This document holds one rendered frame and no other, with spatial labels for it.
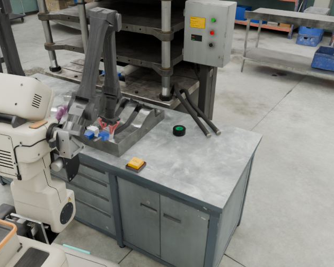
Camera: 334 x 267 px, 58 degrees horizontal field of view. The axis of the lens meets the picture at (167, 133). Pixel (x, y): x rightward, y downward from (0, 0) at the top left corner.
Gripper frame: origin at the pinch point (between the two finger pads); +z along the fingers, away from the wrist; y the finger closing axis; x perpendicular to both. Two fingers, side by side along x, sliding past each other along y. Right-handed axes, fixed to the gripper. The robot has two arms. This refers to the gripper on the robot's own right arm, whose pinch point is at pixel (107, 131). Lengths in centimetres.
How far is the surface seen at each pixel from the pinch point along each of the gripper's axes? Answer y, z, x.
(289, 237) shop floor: -115, 69, -76
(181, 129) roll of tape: -27.3, 1.5, -37.2
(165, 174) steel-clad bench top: -38.0, 8.6, -0.6
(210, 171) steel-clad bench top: -57, 4, -14
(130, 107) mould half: 5.7, -2.4, -29.1
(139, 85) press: 37, 9, -88
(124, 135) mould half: -6.5, 3.1, -7.1
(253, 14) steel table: 24, -42, -350
